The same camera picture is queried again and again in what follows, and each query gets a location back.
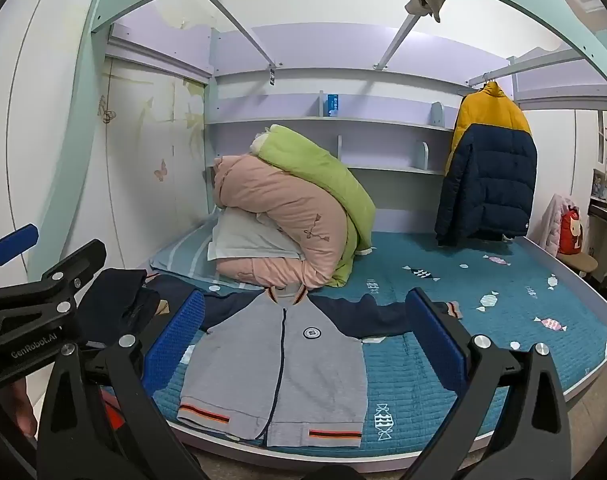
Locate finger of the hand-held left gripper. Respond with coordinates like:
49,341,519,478
0,224,40,283
0,239,107,328

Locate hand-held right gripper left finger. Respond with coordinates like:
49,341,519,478
36,290,206,480

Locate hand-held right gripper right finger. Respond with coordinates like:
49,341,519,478
405,287,571,480

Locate grey and navy zip jacket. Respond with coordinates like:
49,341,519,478
143,275,461,448

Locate person's left hand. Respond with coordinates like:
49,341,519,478
3,379,40,438

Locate teal candy print bed sheet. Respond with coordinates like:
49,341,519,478
136,222,607,450

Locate blue striped pillow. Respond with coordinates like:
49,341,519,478
150,223,264,292

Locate red cloth item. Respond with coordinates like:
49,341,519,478
100,389,130,432

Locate white pillow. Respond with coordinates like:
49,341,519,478
207,208,310,264

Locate pink padded jacket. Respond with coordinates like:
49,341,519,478
539,194,581,262

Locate beige chair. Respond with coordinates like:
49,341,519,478
558,251,599,277

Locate yellow and navy puffer jacket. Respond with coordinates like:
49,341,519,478
435,81,538,247

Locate red bag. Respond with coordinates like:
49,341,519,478
558,209,583,256

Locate pink quilt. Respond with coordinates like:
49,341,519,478
213,155,353,292

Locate green quilt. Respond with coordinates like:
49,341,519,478
250,125,377,289

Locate photo frames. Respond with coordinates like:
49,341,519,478
591,169,607,207

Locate grey bed slat bar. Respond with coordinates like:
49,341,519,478
196,0,285,69
373,7,437,74

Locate mint green bed frame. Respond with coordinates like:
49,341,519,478
26,0,607,286

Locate metal clothes rail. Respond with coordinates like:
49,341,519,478
466,56,607,87

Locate purple wall shelf unit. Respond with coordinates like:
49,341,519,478
106,10,515,182

